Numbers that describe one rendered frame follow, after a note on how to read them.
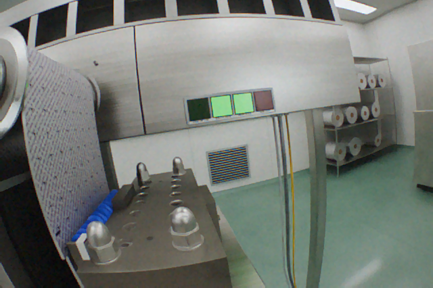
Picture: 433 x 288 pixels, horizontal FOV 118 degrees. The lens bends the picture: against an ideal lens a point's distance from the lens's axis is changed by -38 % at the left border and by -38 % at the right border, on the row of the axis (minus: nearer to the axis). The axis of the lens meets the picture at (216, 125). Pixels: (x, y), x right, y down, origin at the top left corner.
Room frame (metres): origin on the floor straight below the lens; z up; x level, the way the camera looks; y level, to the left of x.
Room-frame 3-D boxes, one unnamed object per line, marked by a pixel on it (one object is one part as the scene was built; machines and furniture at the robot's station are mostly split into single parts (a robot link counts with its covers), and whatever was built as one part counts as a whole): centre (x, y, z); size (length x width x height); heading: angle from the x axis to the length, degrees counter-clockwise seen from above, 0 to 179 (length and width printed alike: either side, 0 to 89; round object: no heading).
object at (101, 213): (0.29, 0.21, 1.03); 0.21 x 0.04 x 0.03; 11
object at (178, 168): (0.51, 0.11, 1.05); 0.04 x 0.04 x 0.04
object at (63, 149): (0.28, 0.23, 1.11); 0.23 x 0.01 x 0.18; 11
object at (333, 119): (3.06, -2.52, 0.93); 1.83 x 0.53 x 1.85; 101
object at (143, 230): (0.35, 0.13, 1.00); 0.40 x 0.16 x 0.06; 11
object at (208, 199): (0.38, 0.04, 0.97); 0.10 x 0.03 x 0.11; 11
